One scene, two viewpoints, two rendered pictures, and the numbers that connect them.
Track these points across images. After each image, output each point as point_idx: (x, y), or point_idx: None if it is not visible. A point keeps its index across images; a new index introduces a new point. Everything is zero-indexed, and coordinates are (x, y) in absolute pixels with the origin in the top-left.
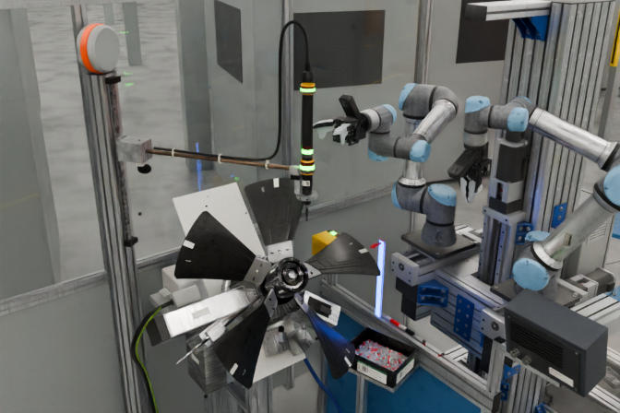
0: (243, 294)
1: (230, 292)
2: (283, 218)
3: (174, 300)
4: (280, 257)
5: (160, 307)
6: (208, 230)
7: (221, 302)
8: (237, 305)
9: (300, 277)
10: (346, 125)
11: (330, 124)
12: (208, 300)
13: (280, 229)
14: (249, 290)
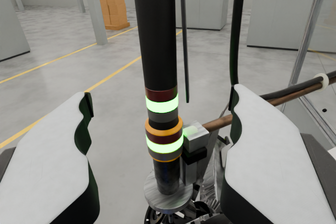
0: (209, 199)
1: (213, 185)
2: (229, 223)
3: (226, 146)
4: (197, 220)
5: (224, 139)
6: (221, 112)
7: (208, 177)
8: (202, 193)
9: (152, 221)
10: (22, 168)
11: (222, 181)
12: (212, 164)
13: (222, 219)
14: (207, 204)
